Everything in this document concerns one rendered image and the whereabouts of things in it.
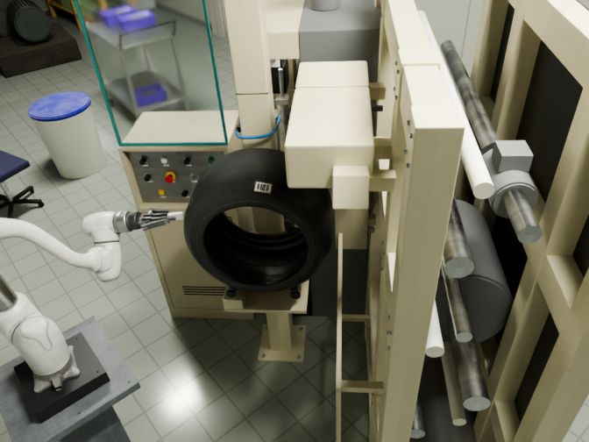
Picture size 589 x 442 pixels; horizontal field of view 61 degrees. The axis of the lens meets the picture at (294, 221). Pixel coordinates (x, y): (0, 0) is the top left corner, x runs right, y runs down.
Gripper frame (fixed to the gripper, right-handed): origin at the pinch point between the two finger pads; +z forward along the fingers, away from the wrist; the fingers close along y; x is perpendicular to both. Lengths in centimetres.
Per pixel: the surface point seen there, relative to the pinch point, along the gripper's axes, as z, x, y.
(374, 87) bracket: 85, -37, 12
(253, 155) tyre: 36.7, -19.5, 6.8
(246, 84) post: 36, -40, 26
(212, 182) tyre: 22.2, -17.7, -6.0
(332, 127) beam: 71, -44, -26
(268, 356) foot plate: 7, 126, 22
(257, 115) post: 37, -27, 26
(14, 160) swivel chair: -209, 53, 174
